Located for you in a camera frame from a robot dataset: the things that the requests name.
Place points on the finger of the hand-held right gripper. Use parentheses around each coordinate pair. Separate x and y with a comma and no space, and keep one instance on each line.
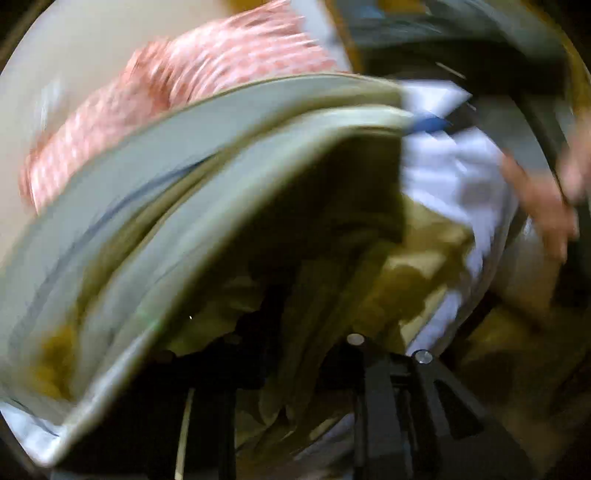
(431,123)

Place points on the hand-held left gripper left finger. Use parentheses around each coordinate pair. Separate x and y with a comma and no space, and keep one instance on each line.
(208,415)

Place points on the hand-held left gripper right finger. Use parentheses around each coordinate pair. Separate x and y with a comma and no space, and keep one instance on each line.
(385,397)

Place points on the olive green pants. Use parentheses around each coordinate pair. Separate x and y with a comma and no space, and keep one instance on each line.
(221,221)

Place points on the person's right hand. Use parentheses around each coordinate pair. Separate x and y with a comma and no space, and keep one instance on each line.
(540,203)

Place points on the white cloth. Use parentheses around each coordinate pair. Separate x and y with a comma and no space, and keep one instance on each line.
(455,170)

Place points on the pink patterned cloth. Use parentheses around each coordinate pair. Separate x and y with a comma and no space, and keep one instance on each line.
(175,83)

